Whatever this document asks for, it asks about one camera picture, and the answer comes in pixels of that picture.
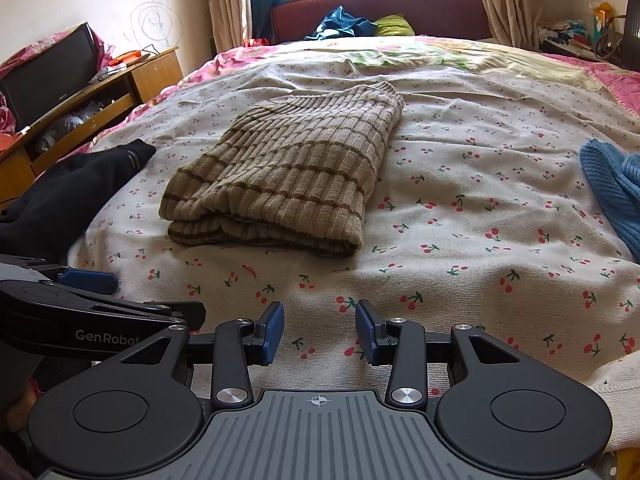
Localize beige curtain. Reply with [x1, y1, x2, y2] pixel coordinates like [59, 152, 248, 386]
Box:
[470, 0, 543, 51]
[202, 0, 256, 53]

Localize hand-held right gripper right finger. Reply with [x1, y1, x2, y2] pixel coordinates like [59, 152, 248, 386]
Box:
[355, 300, 523, 408]

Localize wooden desk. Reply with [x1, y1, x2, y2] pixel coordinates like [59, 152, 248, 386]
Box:
[0, 46, 185, 206]

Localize blue knit garment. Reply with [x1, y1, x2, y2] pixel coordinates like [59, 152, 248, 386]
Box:
[579, 139, 640, 265]

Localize cherry print bed sheet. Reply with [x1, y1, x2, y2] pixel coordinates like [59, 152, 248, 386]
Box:
[67, 50, 640, 401]

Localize blue shiny cloth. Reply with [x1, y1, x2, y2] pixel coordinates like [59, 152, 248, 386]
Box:
[305, 6, 378, 41]

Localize white knit garment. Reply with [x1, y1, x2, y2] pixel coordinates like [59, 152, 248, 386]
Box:
[590, 355, 640, 453]

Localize black garment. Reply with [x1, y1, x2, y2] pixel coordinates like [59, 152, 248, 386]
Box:
[0, 140, 157, 266]

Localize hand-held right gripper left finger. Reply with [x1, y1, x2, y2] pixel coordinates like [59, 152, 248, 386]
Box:
[120, 301, 286, 408]

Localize maroon headboard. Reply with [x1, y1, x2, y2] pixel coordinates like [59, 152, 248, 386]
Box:
[270, 0, 493, 43]

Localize black speaker box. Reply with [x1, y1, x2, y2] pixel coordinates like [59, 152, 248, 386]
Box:
[0, 22, 100, 128]

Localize pile of bedside clutter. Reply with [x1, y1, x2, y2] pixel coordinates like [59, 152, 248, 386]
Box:
[537, 2, 626, 66]

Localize yellow-green cloth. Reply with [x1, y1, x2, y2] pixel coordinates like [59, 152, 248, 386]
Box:
[372, 14, 413, 37]

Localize blue plastic bag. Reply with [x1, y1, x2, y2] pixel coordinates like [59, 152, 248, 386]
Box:
[248, 0, 289, 43]

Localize beige striped knit sweater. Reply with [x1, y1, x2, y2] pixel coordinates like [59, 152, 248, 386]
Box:
[159, 81, 406, 258]

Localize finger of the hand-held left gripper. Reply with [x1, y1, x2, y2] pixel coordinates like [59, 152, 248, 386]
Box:
[30, 260, 118, 296]
[65, 292, 207, 333]

